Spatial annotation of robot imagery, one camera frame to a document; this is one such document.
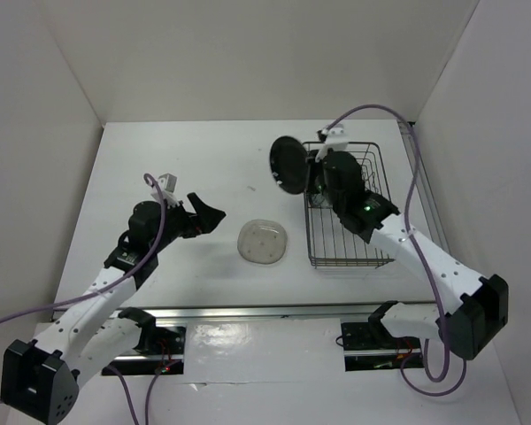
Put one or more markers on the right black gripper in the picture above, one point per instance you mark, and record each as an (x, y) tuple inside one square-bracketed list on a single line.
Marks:
[(312, 167)]

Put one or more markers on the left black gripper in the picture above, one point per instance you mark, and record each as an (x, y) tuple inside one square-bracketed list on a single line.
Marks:
[(209, 216)]

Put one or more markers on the black round plate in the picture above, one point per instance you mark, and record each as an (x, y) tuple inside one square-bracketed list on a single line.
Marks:
[(288, 164)]

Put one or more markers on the blue floral ceramic plate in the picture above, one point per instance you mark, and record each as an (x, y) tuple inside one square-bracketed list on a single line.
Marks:
[(319, 195)]

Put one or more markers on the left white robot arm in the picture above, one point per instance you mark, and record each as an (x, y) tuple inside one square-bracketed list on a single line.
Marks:
[(42, 378)]

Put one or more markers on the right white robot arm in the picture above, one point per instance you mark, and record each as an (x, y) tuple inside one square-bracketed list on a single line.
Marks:
[(470, 309)]

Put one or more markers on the smoky grey glass plate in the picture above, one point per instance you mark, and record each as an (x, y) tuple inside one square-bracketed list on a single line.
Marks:
[(262, 242)]

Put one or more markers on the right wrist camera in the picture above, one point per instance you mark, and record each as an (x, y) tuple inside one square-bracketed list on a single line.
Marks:
[(332, 139)]

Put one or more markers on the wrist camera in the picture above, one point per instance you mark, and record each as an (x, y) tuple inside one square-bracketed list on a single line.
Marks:
[(332, 139), (165, 191)]

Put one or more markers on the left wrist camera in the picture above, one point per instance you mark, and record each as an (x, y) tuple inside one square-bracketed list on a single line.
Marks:
[(165, 191)]

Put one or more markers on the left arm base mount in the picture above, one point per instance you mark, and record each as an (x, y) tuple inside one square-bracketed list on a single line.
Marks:
[(165, 355)]

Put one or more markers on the aluminium rail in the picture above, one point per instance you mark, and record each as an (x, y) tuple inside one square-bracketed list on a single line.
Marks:
[(260, 312)]

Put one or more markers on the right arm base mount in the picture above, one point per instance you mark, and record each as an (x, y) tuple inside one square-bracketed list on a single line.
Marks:
[(362, 351)]

